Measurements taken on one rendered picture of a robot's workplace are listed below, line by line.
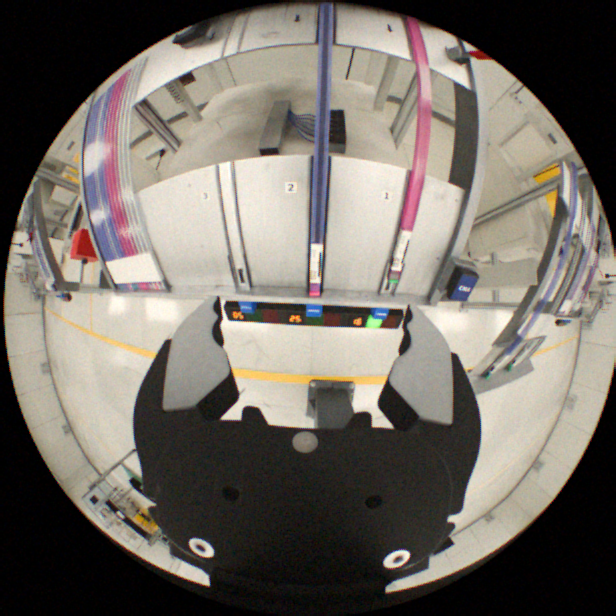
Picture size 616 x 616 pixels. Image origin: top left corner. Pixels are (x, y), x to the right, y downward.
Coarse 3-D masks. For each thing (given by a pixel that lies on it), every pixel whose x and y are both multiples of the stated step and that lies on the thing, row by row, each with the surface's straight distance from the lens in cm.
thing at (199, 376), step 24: (192, 312) 11; (216, 312) 11; (192, 336) 9; (216, 336) 10; (168, 360) 9; (192, 360) 8; (216, 360) 8; (168, 384) 8; (192, 384) 7; (216, 384) 7; (168, 408) 7; (192, 408) 7; (216, 408) 7
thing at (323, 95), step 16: (320, 16) 33; (320, 32) 29; (320, 48) 27; (320, 64) 25; (320, 80) 24; (320, 96) 23; (320, 112) 23; (320, 128) 23; (320, 144) 22; (320, 160) 22; (320, 176) 23; (320, 192) 23; (320, 208) 24; (320, 224) 24; (320, 240) 25
